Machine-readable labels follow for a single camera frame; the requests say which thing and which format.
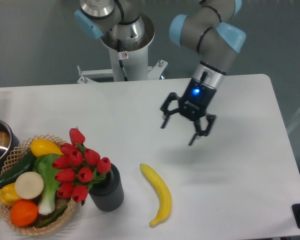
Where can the orange fruit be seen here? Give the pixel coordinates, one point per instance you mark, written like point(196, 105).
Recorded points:
point(23, 213)

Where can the round beige bun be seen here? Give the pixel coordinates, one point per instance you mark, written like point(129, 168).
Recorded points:
point(29, 185)

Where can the dark green cucumber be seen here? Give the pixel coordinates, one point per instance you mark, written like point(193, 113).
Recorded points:
point(26, 164)

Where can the green chili pepper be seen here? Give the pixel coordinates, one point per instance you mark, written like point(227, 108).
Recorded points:
point(52, 218)

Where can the green bok choy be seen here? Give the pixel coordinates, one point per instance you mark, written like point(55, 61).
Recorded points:
point(43, 165)

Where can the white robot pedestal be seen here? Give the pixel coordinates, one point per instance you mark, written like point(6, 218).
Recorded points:
point(128, 50)

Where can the yellow bell pepper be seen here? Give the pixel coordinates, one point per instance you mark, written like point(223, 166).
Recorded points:
point(8, 195)

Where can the yellow squash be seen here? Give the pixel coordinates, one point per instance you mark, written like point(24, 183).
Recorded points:
point(40, 147)

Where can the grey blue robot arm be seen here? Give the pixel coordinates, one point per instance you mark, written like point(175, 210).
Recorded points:
point(208, 33)

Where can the red tulip bouquet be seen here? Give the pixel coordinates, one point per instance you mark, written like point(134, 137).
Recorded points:
point(79, 168)

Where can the woven wicker basket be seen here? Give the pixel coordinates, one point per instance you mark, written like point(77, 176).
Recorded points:
point(67, 204)

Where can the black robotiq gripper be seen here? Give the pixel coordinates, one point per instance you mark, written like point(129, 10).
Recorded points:
point(197, 100)

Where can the dark grey ribbed vase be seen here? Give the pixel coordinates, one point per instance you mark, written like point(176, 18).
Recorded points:
point(109, 194)

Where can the yellow banana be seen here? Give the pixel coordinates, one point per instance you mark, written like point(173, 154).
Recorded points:
point(163, 193)

